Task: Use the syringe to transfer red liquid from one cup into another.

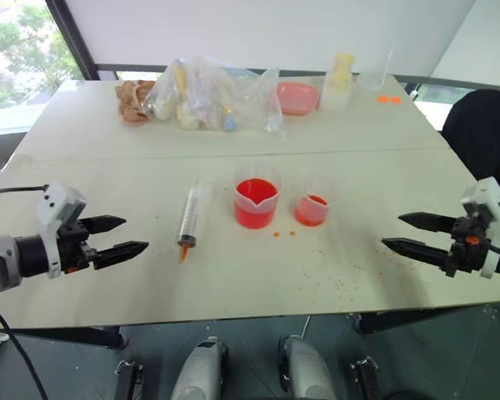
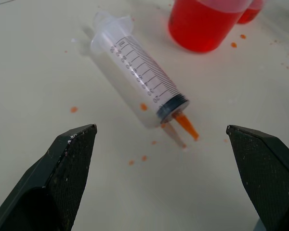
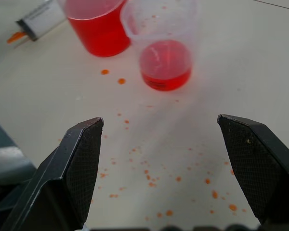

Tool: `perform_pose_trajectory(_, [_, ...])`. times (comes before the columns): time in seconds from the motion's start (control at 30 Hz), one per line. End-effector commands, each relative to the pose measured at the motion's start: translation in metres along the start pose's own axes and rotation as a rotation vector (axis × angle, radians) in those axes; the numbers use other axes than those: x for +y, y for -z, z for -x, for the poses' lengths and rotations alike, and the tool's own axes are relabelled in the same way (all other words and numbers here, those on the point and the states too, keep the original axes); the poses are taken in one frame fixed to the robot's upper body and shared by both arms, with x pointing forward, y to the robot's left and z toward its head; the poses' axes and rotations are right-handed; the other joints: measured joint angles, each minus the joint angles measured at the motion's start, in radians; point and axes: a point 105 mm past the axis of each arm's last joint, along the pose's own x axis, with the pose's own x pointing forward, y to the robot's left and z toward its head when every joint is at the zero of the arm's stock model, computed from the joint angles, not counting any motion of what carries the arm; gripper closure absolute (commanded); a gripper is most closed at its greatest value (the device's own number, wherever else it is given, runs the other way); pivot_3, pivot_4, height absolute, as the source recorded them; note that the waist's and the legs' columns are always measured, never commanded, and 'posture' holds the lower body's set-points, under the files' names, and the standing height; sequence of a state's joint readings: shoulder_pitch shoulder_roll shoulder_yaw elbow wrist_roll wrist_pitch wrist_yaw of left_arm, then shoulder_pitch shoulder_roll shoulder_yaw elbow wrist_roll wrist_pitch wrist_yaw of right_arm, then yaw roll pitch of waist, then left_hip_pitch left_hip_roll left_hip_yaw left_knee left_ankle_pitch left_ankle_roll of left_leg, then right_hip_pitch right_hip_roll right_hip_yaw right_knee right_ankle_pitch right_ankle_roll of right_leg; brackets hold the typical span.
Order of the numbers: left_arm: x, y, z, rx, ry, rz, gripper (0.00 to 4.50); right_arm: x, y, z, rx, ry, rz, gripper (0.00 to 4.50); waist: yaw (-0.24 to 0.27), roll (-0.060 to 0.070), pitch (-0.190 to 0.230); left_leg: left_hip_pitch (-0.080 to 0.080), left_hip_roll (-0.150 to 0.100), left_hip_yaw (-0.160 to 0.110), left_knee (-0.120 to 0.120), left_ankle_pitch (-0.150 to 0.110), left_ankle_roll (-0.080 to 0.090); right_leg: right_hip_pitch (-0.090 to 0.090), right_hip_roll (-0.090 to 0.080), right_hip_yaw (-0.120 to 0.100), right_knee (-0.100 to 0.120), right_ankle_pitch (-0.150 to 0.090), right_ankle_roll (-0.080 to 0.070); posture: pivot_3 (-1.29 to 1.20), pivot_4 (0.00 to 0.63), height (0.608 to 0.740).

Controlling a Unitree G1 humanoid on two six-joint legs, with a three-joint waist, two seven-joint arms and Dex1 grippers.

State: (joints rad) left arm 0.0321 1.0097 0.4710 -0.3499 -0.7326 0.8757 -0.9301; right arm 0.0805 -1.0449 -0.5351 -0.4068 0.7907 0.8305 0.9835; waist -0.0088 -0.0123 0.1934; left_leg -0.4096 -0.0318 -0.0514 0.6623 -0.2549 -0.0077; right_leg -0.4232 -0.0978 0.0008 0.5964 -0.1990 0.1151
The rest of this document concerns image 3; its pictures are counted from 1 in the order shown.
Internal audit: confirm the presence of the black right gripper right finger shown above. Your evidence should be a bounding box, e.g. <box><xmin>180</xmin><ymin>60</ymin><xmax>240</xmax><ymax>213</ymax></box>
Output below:
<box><xmin>217</xmin><ymin>114</ymin><xmax>289</xmax><ymax>226</ymax></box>

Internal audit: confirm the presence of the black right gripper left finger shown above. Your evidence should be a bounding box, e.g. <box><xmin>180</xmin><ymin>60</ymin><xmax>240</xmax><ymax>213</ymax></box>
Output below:
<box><xmin>1</xmin><ymin>117</ymin><xmax>105</xmax><ymax>231</ymax></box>

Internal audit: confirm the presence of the large clear plastic cup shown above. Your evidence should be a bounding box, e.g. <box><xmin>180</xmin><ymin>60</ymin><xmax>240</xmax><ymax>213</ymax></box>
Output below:
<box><xmin>57</xmin><ymin>0</ymin><xmax>131</xmax><ymax>58</ymax></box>

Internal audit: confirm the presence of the clear plastic syringe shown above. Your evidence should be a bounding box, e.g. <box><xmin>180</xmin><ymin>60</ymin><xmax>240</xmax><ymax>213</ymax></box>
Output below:
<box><xmin>6</xmin><ymin>0</ymin><xmax>66</xmax><ymax>50</ymax></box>

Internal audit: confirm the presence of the small clear plastic cup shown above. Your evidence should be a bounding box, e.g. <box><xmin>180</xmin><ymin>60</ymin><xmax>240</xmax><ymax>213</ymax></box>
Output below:
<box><xmin>120</xmin><ymin>0</ymin><xmax>202</xmax><ymax>92</ymax></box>

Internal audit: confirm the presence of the grey robot body part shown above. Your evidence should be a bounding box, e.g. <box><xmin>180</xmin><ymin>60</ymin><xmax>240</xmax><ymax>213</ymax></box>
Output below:
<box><xmin>0</xmin><ymin>115</ymin><xmax>37</xmax><ymax>214</ymax></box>

